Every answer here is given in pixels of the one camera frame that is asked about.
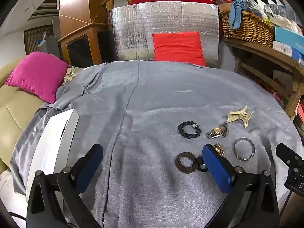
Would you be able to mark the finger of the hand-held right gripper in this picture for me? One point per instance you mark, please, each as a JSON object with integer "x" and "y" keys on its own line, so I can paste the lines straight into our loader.
{"x": 288, "y": 155}

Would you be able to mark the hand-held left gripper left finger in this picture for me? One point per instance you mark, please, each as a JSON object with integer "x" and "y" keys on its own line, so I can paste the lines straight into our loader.
{"x": 91, "y": 163}

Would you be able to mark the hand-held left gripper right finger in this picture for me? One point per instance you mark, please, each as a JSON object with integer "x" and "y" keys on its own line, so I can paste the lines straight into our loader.
{"x": 217, "y": 168}

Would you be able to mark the silver bangle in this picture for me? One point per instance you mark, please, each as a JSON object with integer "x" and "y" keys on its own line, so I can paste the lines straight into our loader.
{"x": 251, "y": 152}

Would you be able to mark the silver gold wristwatch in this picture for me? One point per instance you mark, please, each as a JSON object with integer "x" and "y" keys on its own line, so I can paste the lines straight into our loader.
{"x": 215, "y": 131}

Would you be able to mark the black scrunchie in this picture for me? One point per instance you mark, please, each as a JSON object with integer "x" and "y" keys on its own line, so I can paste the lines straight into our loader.
{"x": 181, "y": 128}

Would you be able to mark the cream hair claw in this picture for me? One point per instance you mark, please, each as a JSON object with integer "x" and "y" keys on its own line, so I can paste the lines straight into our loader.
{"x": 236, "y": 116}

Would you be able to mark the grey blanket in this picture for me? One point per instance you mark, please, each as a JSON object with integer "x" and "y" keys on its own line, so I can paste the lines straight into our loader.
{"x": 154, "y": 99}

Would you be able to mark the cream patterned cloth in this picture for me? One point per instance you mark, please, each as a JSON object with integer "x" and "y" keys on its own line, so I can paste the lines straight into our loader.
{"x": 69, "y": 74}

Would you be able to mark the beige sofa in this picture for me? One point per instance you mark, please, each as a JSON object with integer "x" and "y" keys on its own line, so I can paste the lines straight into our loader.
{"x": 14, "y": 114}

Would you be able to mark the wooden shelf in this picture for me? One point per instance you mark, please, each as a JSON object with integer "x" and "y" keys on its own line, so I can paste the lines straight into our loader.
{"x": 266, "y": 57}

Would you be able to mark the pink pillow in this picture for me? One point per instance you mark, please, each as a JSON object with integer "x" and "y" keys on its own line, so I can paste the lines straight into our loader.
{"x": 38, "y": 74}

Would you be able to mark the white patterned box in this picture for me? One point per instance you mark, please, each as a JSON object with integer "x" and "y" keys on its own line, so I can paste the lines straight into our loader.
{"x": 282, "y": 48}

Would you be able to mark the blue cardboard box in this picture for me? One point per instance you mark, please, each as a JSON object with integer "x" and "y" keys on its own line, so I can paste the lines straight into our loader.
{"x": 289, "y": 36}

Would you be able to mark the red pillow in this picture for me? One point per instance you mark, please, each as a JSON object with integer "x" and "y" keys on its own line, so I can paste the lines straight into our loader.
{"x": 178, "y": 47}

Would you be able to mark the wicker basket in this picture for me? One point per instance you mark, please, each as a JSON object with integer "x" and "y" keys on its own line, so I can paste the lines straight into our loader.
{"x": 249, "y": 28}

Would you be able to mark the brown window blind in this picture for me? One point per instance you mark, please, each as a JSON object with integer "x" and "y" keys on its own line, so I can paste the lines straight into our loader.
{"x": 32, "y": 39}

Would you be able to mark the clear plastic bag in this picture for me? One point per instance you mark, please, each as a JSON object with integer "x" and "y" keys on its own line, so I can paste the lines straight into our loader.
{"x": 282, "y": 16}

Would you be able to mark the silver foil insulation panel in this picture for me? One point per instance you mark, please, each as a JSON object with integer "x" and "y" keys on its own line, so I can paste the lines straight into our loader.
{"x": 133, "y": 28}

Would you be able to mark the blue cloth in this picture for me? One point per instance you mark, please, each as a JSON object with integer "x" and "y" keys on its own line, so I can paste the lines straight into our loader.
{"x": 236, "y": 11}

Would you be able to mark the wooden cabinet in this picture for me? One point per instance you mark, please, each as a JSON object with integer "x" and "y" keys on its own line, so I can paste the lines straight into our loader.
{"x": 76, "y": 9}

